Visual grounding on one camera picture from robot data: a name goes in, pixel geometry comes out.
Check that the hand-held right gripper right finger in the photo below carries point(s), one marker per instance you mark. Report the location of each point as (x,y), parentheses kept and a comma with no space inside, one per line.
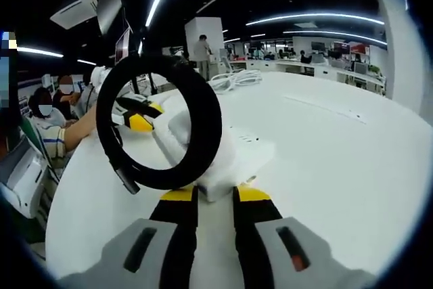
(287,248)

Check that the ceiling air vent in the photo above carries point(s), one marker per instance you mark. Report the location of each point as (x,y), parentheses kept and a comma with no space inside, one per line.
(74,11)

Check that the computer monitor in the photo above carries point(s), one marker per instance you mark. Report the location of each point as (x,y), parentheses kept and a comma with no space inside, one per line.
(122,47)

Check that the white printer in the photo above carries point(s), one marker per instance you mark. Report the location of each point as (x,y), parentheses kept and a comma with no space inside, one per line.
(20,180)

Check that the white charger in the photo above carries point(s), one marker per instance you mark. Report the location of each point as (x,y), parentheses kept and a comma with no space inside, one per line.
(220,182)

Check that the hanging black panel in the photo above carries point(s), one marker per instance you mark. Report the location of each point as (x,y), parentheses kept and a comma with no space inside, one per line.
(110,1)

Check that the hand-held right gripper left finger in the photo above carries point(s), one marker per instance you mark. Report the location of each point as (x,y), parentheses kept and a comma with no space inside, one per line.
(142,248)

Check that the wall display screen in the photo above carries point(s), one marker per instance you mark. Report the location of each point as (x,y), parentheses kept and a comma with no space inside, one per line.
(341,47)

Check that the white office chair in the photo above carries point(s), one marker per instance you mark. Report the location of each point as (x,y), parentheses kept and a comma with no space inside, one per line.
(227,65)

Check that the row of white office desks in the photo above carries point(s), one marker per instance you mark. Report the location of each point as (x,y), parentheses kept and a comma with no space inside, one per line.
(297,65)

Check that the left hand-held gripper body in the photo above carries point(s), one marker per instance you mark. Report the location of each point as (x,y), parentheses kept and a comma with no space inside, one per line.
(99,77)

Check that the white power strip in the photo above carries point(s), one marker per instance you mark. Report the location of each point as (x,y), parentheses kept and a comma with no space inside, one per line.
(257,150)

